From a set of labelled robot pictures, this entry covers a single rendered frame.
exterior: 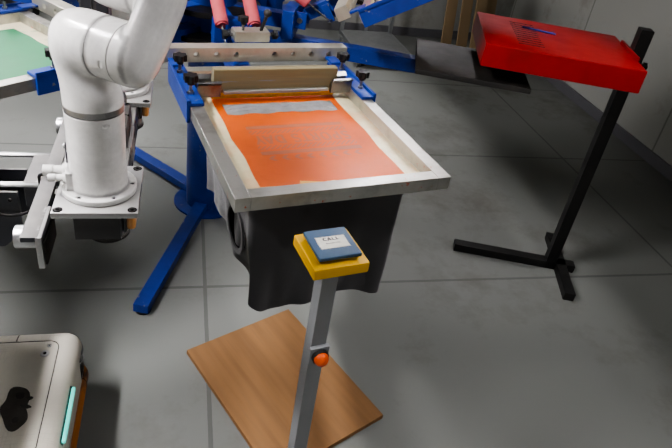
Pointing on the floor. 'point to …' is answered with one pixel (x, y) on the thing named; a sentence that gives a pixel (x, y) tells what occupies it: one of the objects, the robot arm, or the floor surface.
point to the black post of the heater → (570, 193)
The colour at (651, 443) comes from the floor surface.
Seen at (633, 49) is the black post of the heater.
